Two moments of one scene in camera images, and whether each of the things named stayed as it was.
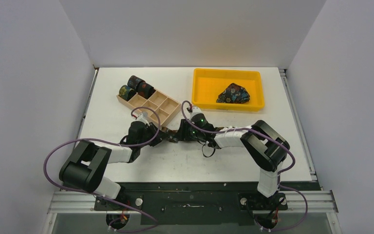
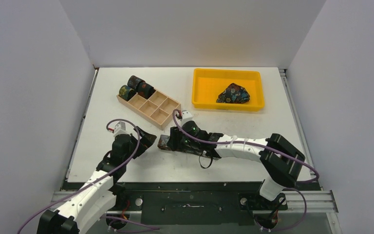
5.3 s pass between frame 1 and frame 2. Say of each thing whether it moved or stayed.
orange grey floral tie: moved
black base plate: stayed
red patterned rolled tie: stayed
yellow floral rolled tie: stayed
